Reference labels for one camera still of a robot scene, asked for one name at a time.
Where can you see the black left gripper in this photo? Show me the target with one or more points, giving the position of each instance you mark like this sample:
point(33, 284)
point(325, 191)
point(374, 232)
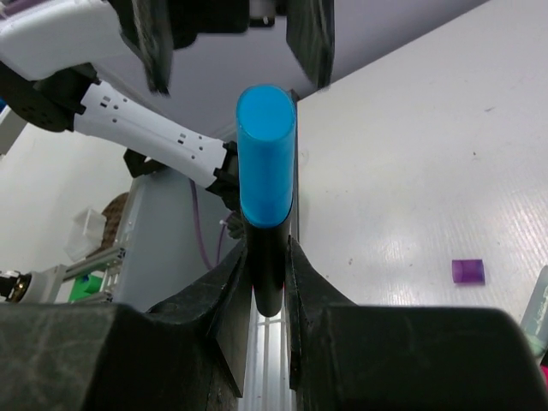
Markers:
point(146, 30)

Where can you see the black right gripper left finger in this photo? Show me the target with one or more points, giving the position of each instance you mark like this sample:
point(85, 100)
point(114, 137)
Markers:
point(187, 352)

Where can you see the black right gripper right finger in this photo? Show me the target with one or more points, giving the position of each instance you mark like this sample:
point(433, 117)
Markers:
point(344, 356)

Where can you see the blue pen cap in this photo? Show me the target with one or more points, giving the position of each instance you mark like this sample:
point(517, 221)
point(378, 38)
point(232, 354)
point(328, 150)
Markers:
point(266, 129)

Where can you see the black blue tip highlighter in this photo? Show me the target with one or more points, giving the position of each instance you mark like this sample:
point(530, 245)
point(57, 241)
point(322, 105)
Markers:
point(265, 263)

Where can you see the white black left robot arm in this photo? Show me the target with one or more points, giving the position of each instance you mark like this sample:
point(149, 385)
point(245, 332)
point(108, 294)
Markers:
point(48, 51)

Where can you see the purple pen cap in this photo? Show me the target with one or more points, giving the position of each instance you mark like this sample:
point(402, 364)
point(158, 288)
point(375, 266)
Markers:
point(468, 271)

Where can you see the green plastic object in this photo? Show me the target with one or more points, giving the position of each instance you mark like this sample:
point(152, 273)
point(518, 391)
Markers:
point(84, 287)

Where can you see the white plastic bin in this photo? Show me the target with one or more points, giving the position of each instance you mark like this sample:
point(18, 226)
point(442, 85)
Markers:
point(86, 234)

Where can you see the pale green capped highlighter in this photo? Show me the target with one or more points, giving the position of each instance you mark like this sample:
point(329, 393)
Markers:
point(534, 319)

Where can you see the black pink tip highlighter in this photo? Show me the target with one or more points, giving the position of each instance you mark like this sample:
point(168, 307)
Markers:
point(544, 373)

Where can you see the aluminium front rail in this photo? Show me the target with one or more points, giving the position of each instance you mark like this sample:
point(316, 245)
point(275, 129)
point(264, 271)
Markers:
point(268, 386)

